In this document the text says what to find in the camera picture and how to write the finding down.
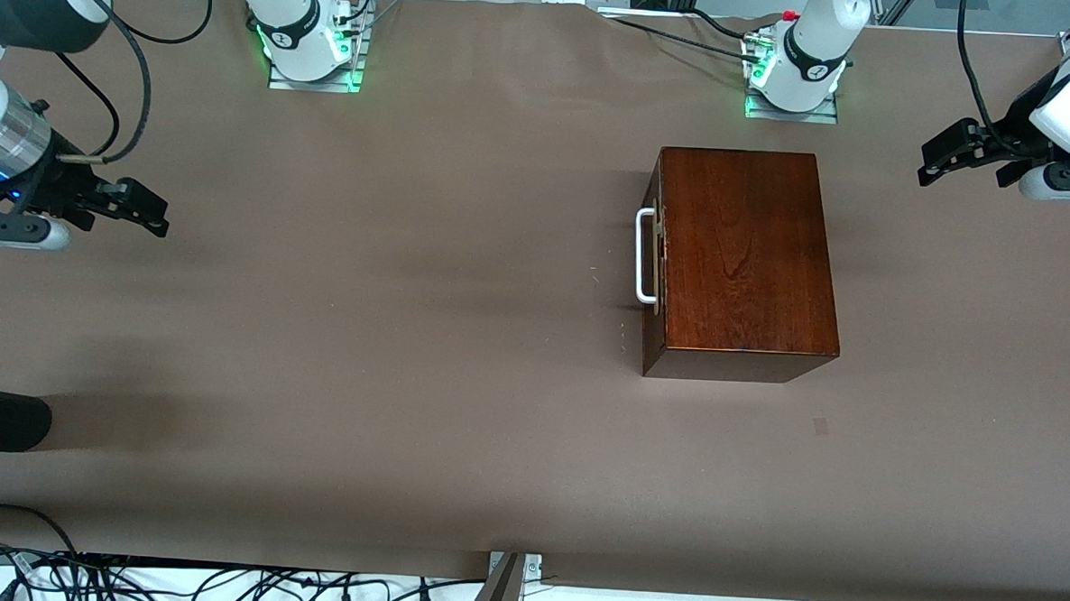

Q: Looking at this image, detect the light wooden drawer white handle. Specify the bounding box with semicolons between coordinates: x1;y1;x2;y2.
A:
631;152;676;347

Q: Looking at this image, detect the dark brown wooden drawer case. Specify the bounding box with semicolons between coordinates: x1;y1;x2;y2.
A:
637;145;849;387

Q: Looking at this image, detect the brown table cover sheet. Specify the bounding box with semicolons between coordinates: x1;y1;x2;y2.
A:
0;0;1070;601

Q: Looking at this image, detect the silver corner bracket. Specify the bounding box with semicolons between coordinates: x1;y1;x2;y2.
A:
486;551;545;584

